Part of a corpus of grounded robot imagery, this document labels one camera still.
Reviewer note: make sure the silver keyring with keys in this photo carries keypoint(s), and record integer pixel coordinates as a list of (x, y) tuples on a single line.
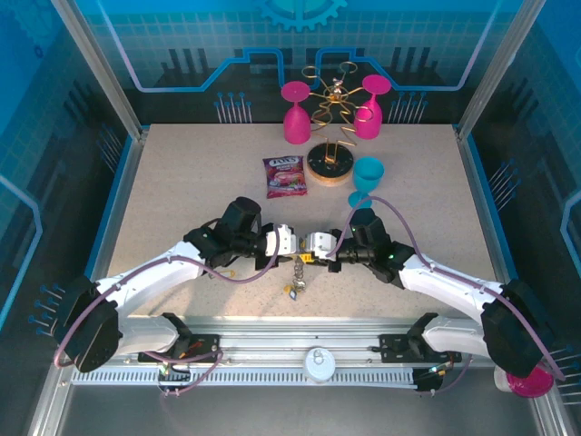
[(299, 272)]

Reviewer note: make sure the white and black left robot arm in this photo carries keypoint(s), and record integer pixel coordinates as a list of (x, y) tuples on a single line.
[(150, 277)]

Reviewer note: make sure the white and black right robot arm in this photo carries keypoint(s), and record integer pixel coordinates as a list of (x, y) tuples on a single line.
[(445, 281)]

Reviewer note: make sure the teal plastic goblet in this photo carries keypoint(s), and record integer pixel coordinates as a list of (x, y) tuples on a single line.
[(368, 175)]

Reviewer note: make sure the purple candy bag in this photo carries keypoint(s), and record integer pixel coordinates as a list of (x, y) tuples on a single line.
[(285, 177)]

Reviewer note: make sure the silver tin can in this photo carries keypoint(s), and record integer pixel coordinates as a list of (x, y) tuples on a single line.
[(319, 365)]

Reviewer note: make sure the pink plastic goblet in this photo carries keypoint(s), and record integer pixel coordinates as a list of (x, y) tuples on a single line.
[(368, 125), (297, 127)]

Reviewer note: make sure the white plastic cup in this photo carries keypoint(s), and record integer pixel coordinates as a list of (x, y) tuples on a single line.
[(500, 381)]

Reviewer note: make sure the pink plastic cup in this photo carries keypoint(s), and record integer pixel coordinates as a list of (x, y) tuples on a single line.
[(528, 386)]

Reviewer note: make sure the aluminium mounting rail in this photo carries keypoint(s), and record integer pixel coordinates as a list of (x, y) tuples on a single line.
[(290, 336)]

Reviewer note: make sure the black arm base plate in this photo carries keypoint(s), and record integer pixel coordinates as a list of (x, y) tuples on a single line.
[(204, 347), (392, 347)]

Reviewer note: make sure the aluminium table side rail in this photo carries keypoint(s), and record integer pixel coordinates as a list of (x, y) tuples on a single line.
[(484, 204), (123, 204)]

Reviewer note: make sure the aluminium frame post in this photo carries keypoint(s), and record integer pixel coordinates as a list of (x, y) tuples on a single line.
[(492, 68), (100, 68)]

